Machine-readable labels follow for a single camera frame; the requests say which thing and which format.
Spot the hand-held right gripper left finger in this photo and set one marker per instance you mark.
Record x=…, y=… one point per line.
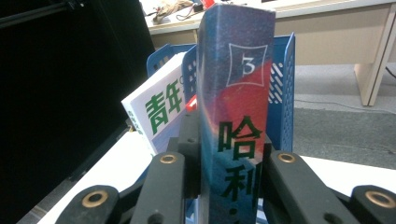
x=165, y=186

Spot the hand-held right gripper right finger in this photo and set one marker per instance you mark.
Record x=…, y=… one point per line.
x=292, y=189

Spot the blue plastic file rack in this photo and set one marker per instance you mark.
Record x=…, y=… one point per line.
x=281, y=118

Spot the dark blue illustrated novel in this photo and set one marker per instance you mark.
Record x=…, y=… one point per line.
x=236, y=102

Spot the white book green print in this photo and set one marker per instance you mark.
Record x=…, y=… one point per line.
x=155, y=115

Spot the black curtain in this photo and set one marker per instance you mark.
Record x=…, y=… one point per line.
x=62, y=109

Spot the beige wooden desk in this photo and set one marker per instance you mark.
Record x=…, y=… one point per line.
x=327, y=40

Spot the small red object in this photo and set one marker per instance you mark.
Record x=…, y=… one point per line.
x=207, y=3

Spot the black metal stand pole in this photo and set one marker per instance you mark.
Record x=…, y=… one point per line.
x=34, y=14

